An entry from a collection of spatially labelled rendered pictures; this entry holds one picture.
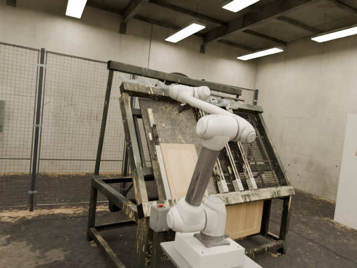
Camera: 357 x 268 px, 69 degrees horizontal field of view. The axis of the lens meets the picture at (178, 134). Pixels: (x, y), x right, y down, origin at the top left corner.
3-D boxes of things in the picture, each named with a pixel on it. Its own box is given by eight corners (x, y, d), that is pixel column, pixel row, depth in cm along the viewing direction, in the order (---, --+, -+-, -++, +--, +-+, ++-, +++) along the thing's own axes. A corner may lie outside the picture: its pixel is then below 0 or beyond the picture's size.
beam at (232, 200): (138, 220, 216) (144, 217, 208) (136, 206, 221) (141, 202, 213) (288, 196, 345) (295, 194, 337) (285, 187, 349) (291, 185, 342)
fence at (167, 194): (164, 200, 232) (167, 199, 229) (145, 110, 270) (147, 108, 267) (169, 200, 234) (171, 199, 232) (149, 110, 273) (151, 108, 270)
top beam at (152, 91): (120, 94, 261) (124, 89, 254) (119, 86, 265) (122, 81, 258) (258, 115, 389) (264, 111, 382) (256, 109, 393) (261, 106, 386)
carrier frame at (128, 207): (134, 311, 215) (143, 213, 211) (86, 239, 327) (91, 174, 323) (285, 253, 343) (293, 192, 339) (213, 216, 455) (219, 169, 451)
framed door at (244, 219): (207, 244, 292) (209, 245, 290) (213, 197, 289) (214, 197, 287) (258, 231, 344) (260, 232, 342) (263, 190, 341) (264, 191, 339)
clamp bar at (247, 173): (248, 190, 298) (264, 184, 281) (218, 103, 345) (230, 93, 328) (254, 190, 304) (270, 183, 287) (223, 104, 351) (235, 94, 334)
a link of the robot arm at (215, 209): (229, 235, 165) (233, 201, 164) (205, 238, 157) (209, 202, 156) (215, 225, 179) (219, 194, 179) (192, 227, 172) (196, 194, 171)
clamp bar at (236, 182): (234, 192, 284) (250, 185, 267) (204, 101, 332) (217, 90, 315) (240, 191, 290) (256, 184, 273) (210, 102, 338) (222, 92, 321)
